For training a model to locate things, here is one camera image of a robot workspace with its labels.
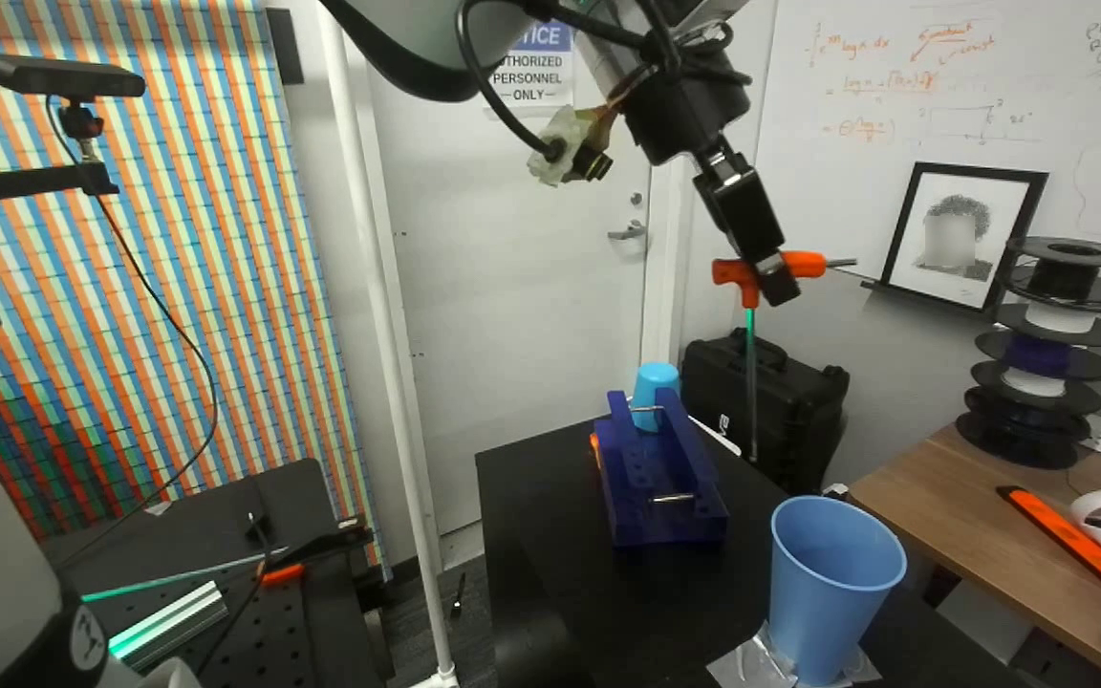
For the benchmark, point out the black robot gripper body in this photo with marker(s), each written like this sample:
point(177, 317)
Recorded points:
point(688, 109)

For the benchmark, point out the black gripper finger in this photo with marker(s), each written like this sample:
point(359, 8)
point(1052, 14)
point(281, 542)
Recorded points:
point(780, 281)
point(743, 204)

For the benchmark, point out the small light blue cup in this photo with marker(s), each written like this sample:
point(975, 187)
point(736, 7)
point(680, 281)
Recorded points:
point(656, 385)

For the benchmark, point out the large light blue cup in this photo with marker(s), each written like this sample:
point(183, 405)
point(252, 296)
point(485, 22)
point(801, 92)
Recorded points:
point(831, 585)

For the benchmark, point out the black hard carrying case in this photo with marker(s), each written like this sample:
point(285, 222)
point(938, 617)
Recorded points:
point(792, 395)

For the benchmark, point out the blue white notice sign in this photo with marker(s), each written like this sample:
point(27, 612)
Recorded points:
point(535, 69)

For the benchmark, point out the thin white stick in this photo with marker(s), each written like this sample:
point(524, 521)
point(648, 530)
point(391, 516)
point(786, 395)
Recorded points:
point(712, 432)

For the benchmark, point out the black framed picture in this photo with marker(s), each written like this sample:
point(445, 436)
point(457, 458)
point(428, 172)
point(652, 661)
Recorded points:
point(961, 240)

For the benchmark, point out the dark blue plastic rack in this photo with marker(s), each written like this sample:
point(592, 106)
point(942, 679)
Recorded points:
point(652, 491)

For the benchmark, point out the small orange object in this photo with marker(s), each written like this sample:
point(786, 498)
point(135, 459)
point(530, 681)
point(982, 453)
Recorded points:
point(592, 444)

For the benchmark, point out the blue filament spool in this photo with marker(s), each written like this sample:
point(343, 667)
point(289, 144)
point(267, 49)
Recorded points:
point(1040, 354)

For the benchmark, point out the white filament spool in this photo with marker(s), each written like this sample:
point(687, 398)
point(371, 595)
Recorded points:
point(1032, 385)
point(1059, 323)

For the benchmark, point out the black filament spool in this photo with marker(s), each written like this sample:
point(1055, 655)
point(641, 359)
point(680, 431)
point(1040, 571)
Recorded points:
point(1022, 432)
point(1080, 269)

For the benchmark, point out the wooden side table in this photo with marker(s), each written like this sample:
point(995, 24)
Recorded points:
point(958, 521)

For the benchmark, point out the black square table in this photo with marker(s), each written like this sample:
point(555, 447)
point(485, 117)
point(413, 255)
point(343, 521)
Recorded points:
point(573, 558)

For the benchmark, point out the orange utility knife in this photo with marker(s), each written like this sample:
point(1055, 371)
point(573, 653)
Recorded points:
point(1069, 531)

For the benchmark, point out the white vertical pole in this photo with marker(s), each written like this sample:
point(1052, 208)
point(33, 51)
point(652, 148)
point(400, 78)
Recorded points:
point(381, 331)

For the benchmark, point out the orange black hand tool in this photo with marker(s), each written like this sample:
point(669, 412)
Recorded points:
point(307, 547)

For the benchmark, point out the black perforated breadboard table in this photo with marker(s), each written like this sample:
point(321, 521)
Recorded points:
point(256, 612)

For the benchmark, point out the green lit metal bar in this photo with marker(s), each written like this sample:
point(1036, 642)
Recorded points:
point(169, 617)

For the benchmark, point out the white wall whiteboard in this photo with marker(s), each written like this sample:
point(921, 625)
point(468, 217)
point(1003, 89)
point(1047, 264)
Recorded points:
point(958, 89)

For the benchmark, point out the silver cup base plate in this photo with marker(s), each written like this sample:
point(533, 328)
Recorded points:
point(743, 667)

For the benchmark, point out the colourful striped wall panel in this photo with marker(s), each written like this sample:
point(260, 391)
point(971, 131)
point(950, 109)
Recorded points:
point(169, 255)

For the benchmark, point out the black bar camera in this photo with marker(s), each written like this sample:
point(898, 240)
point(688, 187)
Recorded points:
point(58, 74)

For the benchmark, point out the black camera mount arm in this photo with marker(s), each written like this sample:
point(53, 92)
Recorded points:
point(27, 186)

